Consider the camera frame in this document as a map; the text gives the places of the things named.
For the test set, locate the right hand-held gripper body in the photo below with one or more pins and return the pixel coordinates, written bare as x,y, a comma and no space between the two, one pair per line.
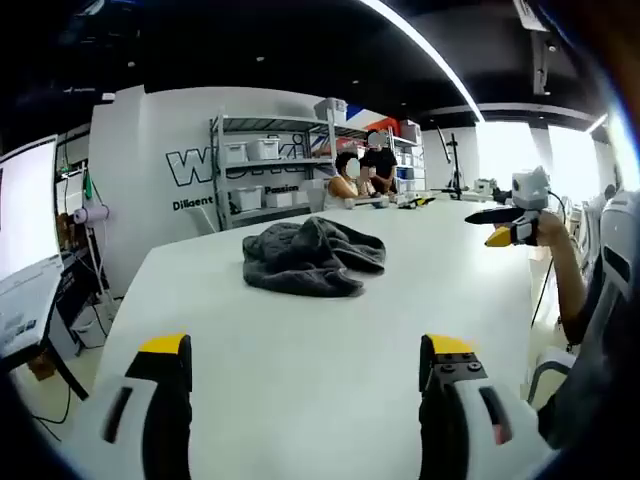
530,190

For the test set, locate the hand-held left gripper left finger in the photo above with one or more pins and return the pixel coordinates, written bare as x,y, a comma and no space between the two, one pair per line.
165,400

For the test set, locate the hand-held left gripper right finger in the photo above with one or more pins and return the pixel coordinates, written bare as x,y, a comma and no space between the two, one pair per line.
450,415

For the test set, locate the grey fluffy towel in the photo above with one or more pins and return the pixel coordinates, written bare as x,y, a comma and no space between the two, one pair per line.
310,255

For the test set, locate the person's right hand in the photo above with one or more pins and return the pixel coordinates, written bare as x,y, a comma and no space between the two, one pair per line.
551,230

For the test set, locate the black tripod stand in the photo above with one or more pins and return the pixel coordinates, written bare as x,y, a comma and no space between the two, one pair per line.
454,165

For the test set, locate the white chest device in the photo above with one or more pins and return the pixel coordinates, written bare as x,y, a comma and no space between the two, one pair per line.
617,240

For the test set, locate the grey metal shelving rack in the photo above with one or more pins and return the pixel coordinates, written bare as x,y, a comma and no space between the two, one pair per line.
222,165
395,145

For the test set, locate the white table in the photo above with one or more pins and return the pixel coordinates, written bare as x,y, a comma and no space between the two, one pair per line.
300,335

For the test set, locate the operator in grey shirt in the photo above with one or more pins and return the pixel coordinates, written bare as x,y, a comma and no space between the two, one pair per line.
600,370

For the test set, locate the curved ceiling light strip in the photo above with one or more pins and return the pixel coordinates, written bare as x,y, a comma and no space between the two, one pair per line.
440,60

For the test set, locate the white chair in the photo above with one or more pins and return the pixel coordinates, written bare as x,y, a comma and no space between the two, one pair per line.
205,220

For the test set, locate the purple roll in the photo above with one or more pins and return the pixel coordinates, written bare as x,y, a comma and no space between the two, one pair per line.
92,215

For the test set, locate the green hanging item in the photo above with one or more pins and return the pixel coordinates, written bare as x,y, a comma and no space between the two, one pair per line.
88,187

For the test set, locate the large monitor screen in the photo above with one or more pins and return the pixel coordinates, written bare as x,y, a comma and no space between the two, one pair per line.
27,210

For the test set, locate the metal shelf with white bins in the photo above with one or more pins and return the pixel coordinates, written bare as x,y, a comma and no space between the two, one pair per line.
262,149

